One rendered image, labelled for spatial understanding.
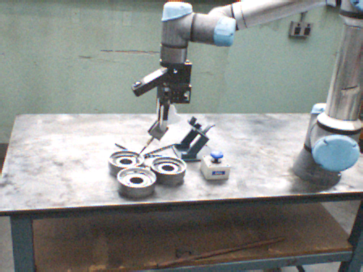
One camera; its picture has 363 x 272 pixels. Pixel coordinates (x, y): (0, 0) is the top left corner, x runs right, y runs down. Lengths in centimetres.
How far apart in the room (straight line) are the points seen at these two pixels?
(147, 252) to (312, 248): 55
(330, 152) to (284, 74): 201
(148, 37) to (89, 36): 36
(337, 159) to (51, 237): 89
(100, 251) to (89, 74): 163
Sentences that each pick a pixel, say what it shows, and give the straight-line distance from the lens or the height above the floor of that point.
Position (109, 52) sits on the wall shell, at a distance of 279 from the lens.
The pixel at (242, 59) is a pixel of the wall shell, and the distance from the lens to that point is 301.
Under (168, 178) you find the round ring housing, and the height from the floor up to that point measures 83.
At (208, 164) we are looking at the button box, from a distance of 128.
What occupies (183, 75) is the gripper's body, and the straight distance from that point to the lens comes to 122.
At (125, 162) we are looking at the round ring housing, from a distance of 131.
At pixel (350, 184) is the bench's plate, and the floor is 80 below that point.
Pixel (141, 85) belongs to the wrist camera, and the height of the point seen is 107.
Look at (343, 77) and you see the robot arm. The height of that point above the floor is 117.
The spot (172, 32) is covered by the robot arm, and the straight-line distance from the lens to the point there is 116.
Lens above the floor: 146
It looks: 25 degrees down
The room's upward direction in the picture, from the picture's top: 6 degrees clockwise
